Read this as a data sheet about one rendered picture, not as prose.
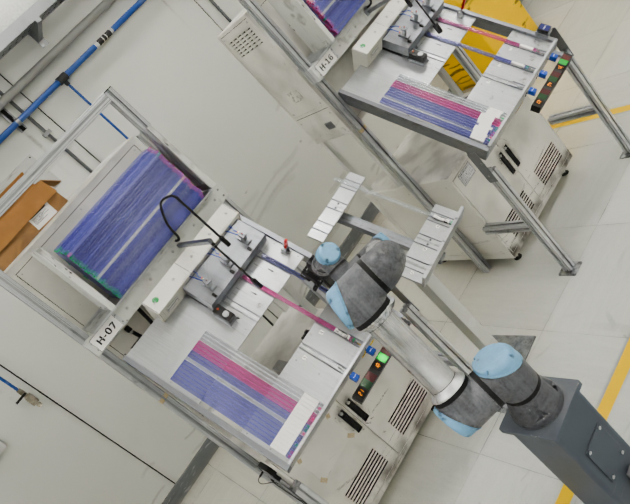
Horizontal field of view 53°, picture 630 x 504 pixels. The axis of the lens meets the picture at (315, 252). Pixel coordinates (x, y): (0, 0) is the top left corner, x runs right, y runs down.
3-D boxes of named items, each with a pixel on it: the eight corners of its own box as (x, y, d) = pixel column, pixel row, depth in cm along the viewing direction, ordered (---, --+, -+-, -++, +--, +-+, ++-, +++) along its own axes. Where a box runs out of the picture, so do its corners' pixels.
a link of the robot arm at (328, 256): (330, 269, 198) (312, 250, 200) (325, 279, 209) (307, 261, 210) (348, 253, 201) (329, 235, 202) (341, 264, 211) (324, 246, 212)
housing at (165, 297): (245, 230, 254) (239, 211, 242) (169, 328, 237) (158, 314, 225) (229, 221, 257) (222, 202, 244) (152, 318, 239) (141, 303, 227)
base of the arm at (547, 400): (572, 384, 170) (552, 363, 166) (551, 433, 164) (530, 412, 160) (525, 379, 182) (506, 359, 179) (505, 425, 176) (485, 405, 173)
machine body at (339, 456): (451, 396, 282) (362, 311, 259) (371, 541, 258) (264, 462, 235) (366, 376, 338) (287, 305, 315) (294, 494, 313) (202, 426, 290)
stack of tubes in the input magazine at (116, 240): (206, 194, 241) (152, 144, 231) (119, 299, 223) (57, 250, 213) (195, 197, 252) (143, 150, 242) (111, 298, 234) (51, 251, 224)
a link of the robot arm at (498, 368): (547, 379, 164) (518, 349, 159) (509, 416, 164) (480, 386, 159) (522, 358, 175) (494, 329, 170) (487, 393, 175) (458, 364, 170)
